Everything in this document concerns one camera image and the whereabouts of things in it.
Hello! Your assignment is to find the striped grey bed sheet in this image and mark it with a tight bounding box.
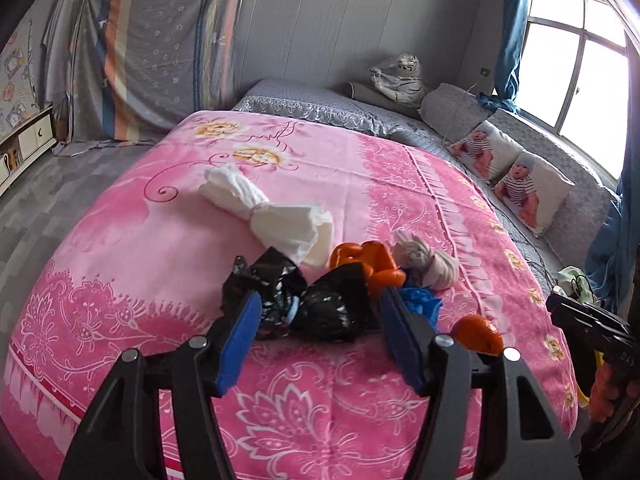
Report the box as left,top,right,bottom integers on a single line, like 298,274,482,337
67,0,251,148

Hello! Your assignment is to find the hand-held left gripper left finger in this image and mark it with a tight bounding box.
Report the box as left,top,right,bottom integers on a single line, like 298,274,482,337
59,291,263,480

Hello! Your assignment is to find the black plastic bag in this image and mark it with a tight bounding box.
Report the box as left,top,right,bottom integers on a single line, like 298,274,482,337
222,247,378,343

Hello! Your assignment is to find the white paper towel bundle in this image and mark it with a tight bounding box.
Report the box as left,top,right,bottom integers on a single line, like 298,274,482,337
199,164,335,267

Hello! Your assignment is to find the beige knotted bag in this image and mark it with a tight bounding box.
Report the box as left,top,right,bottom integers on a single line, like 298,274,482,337
392,230,460,292

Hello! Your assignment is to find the plain grey hanging cloth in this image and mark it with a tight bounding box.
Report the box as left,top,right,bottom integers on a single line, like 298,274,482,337
42,0,91,111

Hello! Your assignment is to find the orange plastic bag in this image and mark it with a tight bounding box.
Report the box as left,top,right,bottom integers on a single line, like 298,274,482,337
450,315,505,356
329,241,407,301

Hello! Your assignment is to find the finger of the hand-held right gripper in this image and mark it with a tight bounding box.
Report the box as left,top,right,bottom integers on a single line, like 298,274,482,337
546,293,611,348

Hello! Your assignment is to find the dark grey pillow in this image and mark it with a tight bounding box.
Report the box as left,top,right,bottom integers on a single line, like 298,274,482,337
347,80,426,111

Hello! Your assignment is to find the blue plastic bag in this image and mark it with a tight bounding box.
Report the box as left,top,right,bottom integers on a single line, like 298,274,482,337
400,285,443,333

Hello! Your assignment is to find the grey quilted sofa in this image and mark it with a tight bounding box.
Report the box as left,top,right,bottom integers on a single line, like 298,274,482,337
232,77,626,301

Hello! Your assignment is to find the white tiger plush toy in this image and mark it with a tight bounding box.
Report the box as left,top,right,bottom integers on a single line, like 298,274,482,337
370,51,428,109

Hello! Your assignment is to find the hanging blue curtain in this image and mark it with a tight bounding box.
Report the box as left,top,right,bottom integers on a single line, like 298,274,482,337
582,150,640,306

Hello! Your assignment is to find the window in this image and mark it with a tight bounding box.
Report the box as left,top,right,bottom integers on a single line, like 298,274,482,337
520,0,631,191

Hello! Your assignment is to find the person's right hand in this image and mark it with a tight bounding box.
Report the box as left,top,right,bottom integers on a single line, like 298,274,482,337
590,362,627,423

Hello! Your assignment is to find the yellow-rimmed waste bin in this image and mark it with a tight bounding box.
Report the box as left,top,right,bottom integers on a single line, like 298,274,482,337
572,347,603,408

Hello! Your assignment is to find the pink floral blanket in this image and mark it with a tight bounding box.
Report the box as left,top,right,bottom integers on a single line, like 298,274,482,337
0,109,581,480

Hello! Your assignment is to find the baby print cushion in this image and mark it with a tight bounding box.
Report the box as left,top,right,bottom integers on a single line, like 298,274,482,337
492,150,576,238
447,120,526,183

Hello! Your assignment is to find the cartoon wall poster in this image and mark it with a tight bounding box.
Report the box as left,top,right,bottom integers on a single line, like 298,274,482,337
0,17,48,136

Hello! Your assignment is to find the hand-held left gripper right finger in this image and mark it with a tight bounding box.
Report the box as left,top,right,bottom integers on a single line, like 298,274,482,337
377,287,583,480

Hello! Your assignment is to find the white low cabinet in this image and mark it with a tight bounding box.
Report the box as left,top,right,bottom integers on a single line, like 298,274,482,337
0,105,58,196

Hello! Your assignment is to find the pale green cloth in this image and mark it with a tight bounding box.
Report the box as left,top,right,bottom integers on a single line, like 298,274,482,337
552,266,593,303

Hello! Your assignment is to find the tied blue curtain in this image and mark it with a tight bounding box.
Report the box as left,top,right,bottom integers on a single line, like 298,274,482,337
477,0,532,113

